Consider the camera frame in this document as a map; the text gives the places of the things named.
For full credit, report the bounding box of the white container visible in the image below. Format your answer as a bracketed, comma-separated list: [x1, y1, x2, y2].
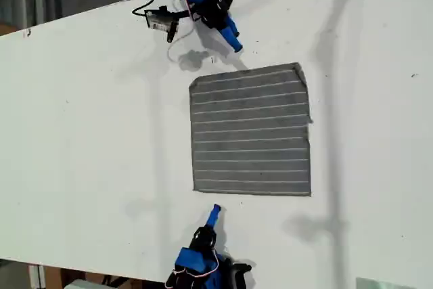
[66, 278, 106, 289]

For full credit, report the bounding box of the black camera stalk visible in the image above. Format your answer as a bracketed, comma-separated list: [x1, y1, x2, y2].
[174, 10, 204, 22]

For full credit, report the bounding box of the brown cardboard box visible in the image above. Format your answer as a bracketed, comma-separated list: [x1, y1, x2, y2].
[43, 266, 102, 289]

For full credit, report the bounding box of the white table leg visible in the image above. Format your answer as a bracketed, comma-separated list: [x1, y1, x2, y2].
[28, 263, 47, 289]

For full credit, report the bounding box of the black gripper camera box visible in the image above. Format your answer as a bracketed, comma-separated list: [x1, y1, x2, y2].
[144, 5, 180, 43]
[232, 261, 253, 289]

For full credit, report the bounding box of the grey striped square towel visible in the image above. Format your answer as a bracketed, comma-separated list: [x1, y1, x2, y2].
[188, 62, 314, 198]

